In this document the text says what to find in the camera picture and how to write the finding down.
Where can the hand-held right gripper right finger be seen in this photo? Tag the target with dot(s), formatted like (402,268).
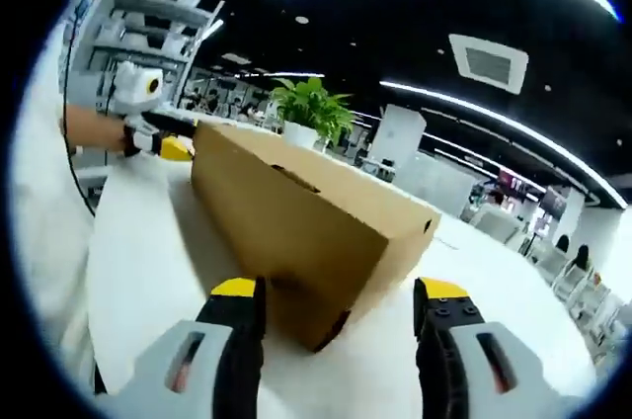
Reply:
(444,340)

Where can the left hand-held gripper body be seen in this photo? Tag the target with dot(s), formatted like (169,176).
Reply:
(133,88)

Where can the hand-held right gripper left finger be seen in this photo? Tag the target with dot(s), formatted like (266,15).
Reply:
(232,340)

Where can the brown cardboard shoe box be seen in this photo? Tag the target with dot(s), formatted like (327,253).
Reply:
(306,221)

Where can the grey metal shelf rack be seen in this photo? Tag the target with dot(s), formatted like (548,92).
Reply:
(148,19)

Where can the row of white office chairs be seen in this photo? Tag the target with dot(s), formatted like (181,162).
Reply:
(568,285)

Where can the green potted plant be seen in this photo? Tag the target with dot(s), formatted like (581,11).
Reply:
(311,108)

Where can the person in white shirt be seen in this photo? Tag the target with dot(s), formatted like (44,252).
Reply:
(49,241)

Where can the small hanging screen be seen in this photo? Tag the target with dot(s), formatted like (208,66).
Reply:
(554,201)
(513,181)

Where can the ceiling air vent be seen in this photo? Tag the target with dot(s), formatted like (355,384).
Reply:
(489,63)

